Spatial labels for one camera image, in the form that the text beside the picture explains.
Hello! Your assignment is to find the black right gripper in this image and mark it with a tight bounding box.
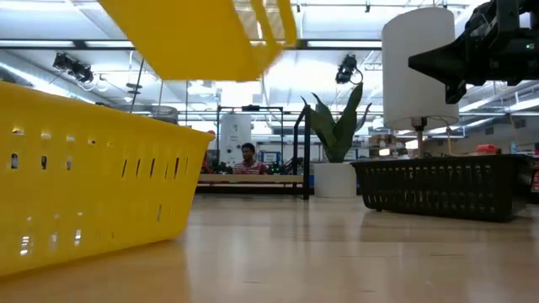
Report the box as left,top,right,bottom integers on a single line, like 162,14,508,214
408,0,539,105

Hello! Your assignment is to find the yellow plastic basket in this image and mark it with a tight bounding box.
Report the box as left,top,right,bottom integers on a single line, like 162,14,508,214
0,81,216,278
98,0,298,82

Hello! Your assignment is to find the white shade lamp wooden base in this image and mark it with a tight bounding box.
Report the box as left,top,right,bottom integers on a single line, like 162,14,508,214
381,6,461,160

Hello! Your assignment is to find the snake plant in white pot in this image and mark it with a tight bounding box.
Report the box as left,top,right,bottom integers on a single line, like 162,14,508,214
300,82,373,199

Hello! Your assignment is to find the black plastic basket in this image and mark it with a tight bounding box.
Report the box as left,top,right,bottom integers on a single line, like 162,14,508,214
350,153,536,223

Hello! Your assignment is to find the person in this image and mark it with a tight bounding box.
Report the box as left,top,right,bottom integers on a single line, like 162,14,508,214
232,142,270,176

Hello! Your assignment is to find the white cylindrical tank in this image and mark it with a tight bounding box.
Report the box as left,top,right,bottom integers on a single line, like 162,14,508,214
218,113,253,167

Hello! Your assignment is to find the black ceiling-mounted camera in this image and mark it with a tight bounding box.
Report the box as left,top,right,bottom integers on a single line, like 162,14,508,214
52,52,95,84
334,53,364,85

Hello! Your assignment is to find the wooden shelf black metal frame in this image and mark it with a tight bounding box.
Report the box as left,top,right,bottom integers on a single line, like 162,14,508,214
195,104,312,201

